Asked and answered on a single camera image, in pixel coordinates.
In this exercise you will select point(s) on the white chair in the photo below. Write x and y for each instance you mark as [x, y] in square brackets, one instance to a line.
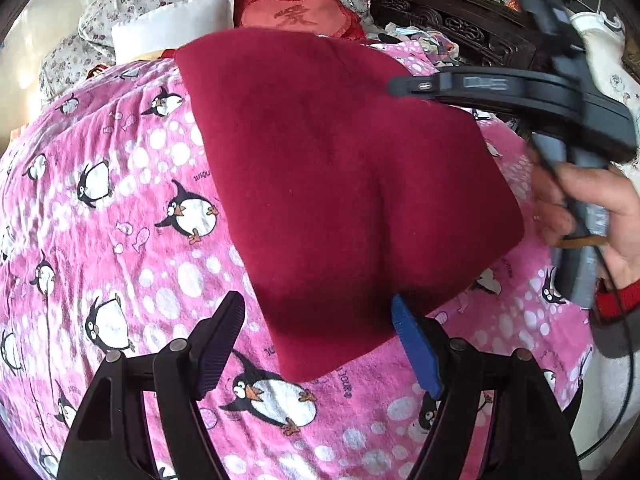
[600, 40]

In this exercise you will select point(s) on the dark red shirt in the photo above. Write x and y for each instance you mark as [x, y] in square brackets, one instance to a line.
[325, 185]

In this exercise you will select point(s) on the pink penguin blanket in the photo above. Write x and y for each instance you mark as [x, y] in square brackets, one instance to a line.
[125, 160]

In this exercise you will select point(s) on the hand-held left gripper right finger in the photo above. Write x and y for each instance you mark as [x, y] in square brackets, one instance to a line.
[417, 350]

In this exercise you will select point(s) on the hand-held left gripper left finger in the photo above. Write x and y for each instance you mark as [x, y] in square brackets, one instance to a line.
[220, 350]

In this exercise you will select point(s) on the red folded cloth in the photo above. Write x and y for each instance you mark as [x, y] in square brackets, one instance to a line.
[169, 53]

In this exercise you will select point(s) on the red heart cushion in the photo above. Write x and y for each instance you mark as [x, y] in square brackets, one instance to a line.
[295, 15]

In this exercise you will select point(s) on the white pillow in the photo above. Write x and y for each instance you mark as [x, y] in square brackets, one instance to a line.
[170, 22]

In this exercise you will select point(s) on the dark carved wooden headboard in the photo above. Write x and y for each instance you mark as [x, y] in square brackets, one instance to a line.
[450, 20]

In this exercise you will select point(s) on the pile of small clothes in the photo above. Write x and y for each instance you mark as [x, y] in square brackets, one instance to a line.
[425, 40]

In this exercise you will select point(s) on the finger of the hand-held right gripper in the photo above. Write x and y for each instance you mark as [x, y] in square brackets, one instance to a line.
[417, 87]

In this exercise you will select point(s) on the person's right hand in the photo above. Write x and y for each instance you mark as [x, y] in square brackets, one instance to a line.
[625, 220]

